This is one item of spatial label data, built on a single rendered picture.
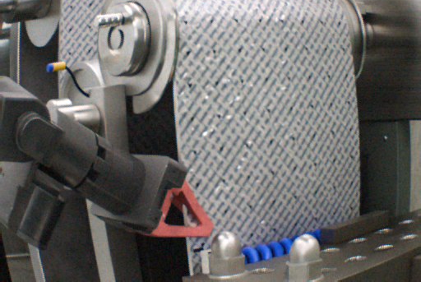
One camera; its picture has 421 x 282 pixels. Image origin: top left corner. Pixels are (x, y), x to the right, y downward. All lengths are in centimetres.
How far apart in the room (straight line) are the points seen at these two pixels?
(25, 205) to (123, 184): 10
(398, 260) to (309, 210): 21
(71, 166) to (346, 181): 35
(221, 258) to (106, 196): 11
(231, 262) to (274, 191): 15
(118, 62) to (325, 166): 24
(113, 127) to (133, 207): 12
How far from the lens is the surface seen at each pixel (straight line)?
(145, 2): 92
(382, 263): 82
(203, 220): 91
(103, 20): 92
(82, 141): 82
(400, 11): 111
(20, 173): 80
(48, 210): 82
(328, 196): 102
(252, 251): 92
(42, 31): 117
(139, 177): 85
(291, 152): 98
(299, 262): 78
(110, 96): 95
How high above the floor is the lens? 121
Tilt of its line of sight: 3 degrees down
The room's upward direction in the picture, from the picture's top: 4 degrees counter-clockwise
